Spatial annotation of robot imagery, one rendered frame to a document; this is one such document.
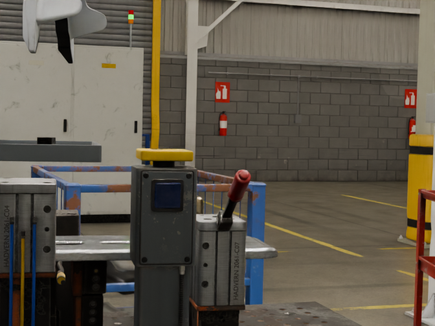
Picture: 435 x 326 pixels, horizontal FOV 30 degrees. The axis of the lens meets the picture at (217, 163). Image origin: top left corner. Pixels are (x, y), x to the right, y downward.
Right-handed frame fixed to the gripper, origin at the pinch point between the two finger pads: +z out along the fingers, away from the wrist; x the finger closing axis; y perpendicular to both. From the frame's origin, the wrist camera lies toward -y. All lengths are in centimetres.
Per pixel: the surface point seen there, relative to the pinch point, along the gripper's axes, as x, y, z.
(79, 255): 25.4, -2.2, 26.1
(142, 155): 1.0, 10.9, 10.4
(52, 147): -5.6, 2.4, 9.5
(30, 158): -6.2, 0.3, 10.6
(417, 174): 728, 161, 55
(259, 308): 124, 22, 56
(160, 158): 1.5, 12.8, 10.6
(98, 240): 37.7, -2.3, 25.8
